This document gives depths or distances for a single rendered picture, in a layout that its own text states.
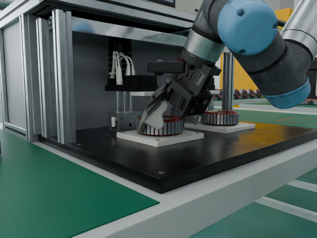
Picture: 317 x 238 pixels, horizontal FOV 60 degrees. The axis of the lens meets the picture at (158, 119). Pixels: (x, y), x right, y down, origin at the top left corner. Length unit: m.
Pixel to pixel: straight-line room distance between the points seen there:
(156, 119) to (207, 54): 0.17
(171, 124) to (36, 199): 0.33
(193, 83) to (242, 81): 4.01
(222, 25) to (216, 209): 0.26
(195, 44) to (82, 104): 0.41
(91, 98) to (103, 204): 0.52
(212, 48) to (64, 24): 0.31
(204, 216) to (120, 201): 0.12
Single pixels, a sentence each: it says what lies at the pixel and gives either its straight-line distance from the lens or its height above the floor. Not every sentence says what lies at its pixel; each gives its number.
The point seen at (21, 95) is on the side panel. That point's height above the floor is 0.87.
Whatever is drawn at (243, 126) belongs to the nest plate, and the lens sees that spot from 0.81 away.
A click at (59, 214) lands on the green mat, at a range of 0.35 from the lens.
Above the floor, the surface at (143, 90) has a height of 0.88.
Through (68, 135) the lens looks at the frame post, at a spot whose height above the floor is 0.79.
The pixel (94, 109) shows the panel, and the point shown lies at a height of 0.83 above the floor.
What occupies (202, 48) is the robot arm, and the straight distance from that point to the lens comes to 0.53.
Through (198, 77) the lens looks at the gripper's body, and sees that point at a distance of 0.55.
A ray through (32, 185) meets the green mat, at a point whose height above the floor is 0.75.
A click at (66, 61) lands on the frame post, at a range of 0.63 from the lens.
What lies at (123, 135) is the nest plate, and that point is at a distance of 0.65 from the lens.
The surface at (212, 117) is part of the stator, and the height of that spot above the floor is 0.81.
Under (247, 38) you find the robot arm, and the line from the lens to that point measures 0.42.
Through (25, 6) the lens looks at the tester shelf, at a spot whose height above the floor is 1.08.
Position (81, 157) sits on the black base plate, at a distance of 0.57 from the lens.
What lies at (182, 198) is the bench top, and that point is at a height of 0.75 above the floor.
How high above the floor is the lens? 0.89
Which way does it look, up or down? 7 degrees down
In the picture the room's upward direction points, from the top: straight up
